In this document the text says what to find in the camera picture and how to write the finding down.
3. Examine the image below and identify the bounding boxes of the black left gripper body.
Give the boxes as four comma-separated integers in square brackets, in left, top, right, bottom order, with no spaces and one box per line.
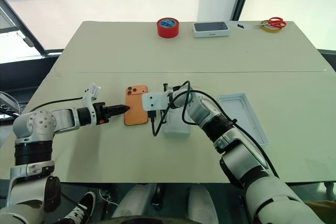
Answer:
[93,101,110,125]

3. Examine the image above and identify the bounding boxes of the white phone box base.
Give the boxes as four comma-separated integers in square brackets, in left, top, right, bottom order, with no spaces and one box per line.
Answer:
[162,104,192,138]

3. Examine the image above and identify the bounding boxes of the white phone box lid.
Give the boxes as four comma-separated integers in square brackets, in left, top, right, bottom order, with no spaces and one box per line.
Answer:
[218,93,269,146]

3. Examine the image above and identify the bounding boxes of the white box with phone print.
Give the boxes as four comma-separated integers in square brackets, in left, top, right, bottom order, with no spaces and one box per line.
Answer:
[193,20,232,39]

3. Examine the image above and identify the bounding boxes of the orange smartphone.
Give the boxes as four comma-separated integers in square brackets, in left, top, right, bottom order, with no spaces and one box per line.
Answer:
[123,84,150,127]

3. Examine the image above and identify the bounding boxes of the white robot leg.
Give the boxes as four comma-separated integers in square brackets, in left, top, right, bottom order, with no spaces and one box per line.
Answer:
[111,183,159,220]
[187,184,220,224]

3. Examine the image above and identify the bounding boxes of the red tape roll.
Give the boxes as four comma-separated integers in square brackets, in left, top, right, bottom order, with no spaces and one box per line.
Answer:
[156,17,180,39]

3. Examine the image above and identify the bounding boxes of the clear plastic container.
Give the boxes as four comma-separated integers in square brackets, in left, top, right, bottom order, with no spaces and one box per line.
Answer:
[0,91,22,121]

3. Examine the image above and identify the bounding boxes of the black and white sneaker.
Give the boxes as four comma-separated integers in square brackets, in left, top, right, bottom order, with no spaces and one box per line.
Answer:
[60,191,97,224]

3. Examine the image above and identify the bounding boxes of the yellow tape roll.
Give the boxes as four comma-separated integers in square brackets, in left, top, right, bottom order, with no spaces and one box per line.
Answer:
[260,20,284,33]

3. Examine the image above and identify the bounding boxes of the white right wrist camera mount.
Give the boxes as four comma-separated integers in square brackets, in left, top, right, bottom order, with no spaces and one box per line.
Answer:
[142,90,174,112]

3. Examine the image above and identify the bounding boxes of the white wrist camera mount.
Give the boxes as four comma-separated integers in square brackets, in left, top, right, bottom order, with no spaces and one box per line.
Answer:
[142,90,174,112]
[82,83,102,126]

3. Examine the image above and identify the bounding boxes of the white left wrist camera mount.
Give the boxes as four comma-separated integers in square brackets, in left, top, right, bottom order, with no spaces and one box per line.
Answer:
[82,83,102,126]

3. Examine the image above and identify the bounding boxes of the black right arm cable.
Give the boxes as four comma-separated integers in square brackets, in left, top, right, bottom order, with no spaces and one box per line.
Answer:
[151,80,280,179]

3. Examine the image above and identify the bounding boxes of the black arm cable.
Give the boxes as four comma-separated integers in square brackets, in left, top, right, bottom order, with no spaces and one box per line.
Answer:
[151,80,280,179]
[28,97,84,113]

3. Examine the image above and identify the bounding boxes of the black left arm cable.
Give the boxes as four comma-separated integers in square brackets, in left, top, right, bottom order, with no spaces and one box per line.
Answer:
[28,97,84,113]

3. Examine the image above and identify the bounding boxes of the dark slanted window frame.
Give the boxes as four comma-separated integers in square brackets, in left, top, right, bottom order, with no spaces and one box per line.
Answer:
[0,0,64,63]

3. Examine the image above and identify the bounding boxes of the red handled scissors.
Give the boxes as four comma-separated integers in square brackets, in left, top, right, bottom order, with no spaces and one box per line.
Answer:
[254,17,287,29]

